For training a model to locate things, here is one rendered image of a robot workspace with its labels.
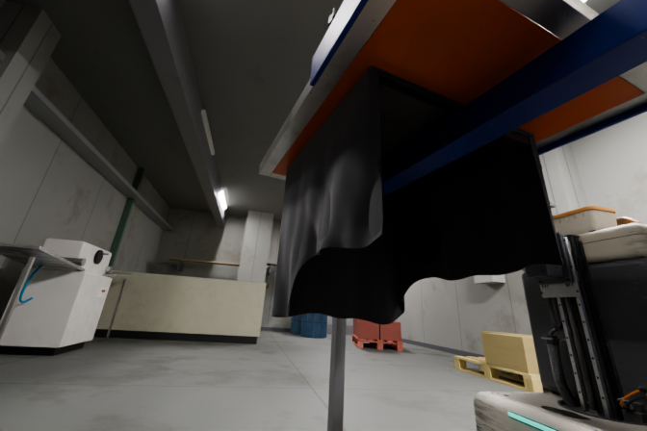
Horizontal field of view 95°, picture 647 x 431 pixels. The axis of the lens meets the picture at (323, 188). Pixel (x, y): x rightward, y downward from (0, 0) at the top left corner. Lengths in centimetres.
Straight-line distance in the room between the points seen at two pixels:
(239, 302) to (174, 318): 97
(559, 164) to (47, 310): 573
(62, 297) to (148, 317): 182
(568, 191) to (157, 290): 580
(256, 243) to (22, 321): 509
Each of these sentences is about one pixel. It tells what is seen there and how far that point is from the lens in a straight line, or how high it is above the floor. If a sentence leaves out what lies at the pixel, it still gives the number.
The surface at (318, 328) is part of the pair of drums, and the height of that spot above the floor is 19.
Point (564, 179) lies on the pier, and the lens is 449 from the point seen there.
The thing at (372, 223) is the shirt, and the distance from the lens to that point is 46.
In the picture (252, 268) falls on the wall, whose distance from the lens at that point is 799.
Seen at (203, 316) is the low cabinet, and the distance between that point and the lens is 545.
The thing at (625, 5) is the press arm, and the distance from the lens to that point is 55.
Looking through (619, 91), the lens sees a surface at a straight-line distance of 79.
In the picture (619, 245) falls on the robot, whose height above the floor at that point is 83.
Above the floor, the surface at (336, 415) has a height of 23.
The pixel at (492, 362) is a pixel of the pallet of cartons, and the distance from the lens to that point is 395.
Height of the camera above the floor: 54
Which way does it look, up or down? 23 degrees up
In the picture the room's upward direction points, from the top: 4 degrees clockwise
